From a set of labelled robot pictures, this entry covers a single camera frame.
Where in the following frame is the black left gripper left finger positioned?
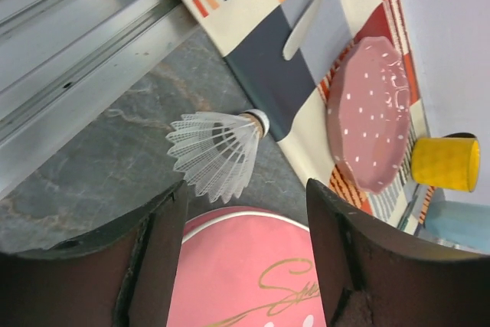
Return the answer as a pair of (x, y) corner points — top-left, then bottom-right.
(1, 181), (188, 326)

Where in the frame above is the aluminium frame rail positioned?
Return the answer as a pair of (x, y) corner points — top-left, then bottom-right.
(1, 0), (197, 196)

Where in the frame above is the light blue mug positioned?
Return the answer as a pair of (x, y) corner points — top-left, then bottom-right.
(424, 201), (489, 254)

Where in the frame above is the colourful patchwork placemat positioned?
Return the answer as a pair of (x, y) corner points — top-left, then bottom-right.
(182, 0), (434, 235)

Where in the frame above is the pink dotted plate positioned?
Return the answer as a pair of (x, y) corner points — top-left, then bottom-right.
(326, 36), (410, 194)

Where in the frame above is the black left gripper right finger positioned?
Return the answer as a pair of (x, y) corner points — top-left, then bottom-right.
(306, 178), (489, 326)

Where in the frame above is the yellow glass mug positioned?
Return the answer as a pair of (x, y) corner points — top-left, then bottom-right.
(410, 135), (480, 192)

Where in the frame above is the silver fork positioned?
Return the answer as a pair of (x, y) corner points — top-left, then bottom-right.
(283, 0), (322, 60)

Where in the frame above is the pink racket bag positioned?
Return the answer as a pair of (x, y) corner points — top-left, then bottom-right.
(167, 206), (327, 326)

